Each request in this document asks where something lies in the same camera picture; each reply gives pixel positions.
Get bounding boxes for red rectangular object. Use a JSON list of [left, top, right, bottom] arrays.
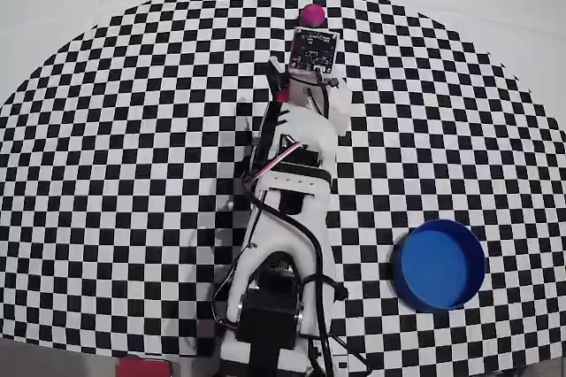
[[115, 358, 172, 377]]

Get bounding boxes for red white servo wires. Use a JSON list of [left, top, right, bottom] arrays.
[[241, 140, 311, 189]]

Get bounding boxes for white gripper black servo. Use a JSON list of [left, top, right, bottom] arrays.
[[266, 56, 354, 136]]

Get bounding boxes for camera board on pink mount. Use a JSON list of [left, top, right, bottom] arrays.
[[288, 26, 343, 75]]

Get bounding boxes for blue round box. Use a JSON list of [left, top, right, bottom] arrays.
[[388, 218, 487, 313]]

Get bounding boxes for white sheet with checkerboard print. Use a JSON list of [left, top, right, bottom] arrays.
[[0, 0, 566, 373]]

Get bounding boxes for grey flat object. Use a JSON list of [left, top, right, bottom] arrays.
[[0, 337, 119, 377]]

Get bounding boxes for pink faceted ball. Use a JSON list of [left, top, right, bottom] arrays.
[[299, 3, 327, 28]]

